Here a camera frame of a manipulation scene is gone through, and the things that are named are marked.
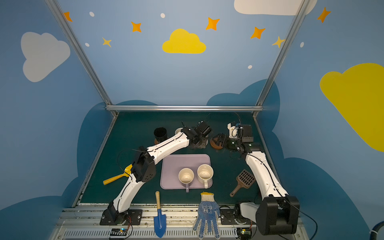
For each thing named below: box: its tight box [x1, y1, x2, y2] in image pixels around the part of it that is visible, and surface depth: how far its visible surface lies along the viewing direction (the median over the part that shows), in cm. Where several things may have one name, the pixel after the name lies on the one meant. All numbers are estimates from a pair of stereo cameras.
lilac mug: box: [178, 167, 195, 193], surface depth 84 cm
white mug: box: [197, 164, 214, 189], surface depth 83 cm
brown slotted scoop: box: [229, 169, 256, 198], surface depth 87 cm
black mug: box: [154, 127, 168, 142], surface depth 98 cm
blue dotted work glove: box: [192, 192, 221, 239], surface depth 77 cm
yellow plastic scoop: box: [103, 164, 133, 186], surface depth 88 cm
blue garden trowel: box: [153, 191, 167, 238], surface depth 75 cm
